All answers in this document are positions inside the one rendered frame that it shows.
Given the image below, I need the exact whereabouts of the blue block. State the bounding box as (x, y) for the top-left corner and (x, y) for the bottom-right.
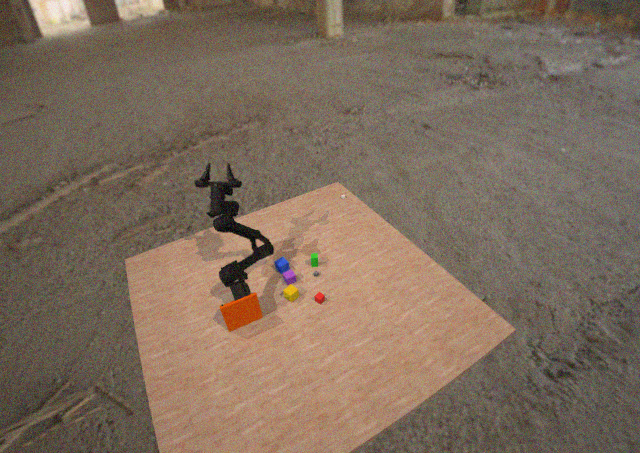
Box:
(274, 257), (290, 274)

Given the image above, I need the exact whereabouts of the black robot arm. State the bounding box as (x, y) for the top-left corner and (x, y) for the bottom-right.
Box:
(206, 200), (274, 301)

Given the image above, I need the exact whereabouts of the yellow block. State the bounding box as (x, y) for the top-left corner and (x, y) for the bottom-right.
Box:
(283, 284), (299, 303)

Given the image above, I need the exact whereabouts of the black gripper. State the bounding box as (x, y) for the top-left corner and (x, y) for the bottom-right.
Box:
(194, 163), (242, 201)

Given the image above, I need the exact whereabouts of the purple cube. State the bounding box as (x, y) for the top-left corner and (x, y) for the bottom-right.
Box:
(282, 270), (296, 285)

